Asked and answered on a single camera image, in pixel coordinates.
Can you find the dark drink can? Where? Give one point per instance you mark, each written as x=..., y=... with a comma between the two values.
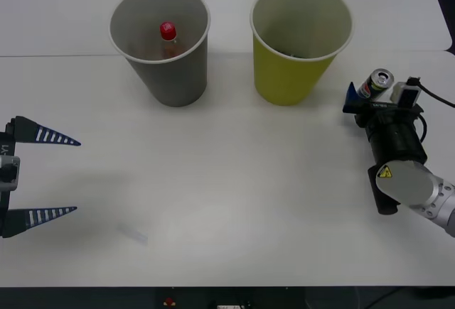
x=372, y=87

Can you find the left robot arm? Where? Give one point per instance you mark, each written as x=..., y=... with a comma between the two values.
x=9, y=174

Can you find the yellow-green plastic waste bin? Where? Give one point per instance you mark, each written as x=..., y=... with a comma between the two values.
x=284, y=78

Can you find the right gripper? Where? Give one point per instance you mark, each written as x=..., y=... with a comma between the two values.
x=387, y=113

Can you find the red round button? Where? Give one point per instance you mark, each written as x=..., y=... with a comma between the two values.
x=168, y=302

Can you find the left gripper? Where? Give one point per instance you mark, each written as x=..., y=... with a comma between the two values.
x=7, y=145

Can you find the red-capped plastic bottle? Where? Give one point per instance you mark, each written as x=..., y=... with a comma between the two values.
x=168, y=32

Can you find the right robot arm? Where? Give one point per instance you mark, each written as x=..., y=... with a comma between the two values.
x=405, y=184

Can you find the grey plastic waste bin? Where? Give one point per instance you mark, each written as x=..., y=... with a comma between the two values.
x=177, y=78

